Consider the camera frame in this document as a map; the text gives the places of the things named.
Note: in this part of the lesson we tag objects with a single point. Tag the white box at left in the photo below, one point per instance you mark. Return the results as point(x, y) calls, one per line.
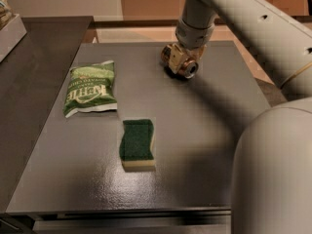
point(10, 35)

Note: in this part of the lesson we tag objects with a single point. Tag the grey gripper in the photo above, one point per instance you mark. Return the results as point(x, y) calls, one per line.
point(191, 36)

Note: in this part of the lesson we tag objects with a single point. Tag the dark side table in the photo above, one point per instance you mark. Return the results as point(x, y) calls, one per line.
point(30, 79)

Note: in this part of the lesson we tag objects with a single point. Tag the green and yellow sponge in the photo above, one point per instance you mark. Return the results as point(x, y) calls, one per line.
point(136, 145)

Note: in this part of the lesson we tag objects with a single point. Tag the orange soda can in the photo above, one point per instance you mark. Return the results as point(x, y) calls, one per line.
point(179, 61)

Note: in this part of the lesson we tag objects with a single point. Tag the green chip bag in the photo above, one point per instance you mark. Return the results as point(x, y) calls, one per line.
point(90, 89)

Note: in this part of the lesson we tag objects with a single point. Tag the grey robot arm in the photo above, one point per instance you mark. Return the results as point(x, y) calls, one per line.
point(271, 188)

